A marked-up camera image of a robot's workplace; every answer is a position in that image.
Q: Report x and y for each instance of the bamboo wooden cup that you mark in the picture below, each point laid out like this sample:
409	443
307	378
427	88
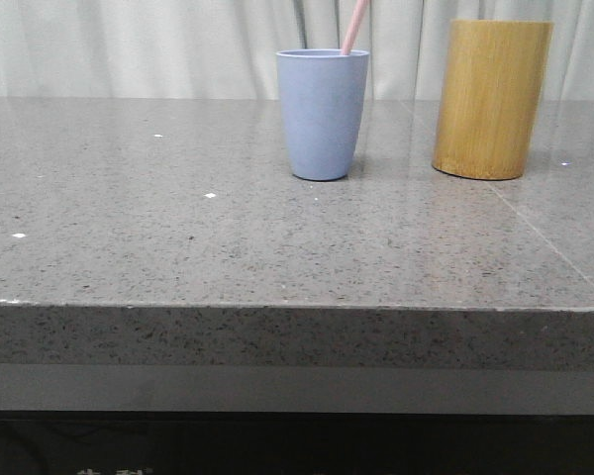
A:
494	75

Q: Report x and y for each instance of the white curtain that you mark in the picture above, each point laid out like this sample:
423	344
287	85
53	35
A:
226	49

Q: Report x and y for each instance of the blue plastic cup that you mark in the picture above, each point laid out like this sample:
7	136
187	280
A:
321	94

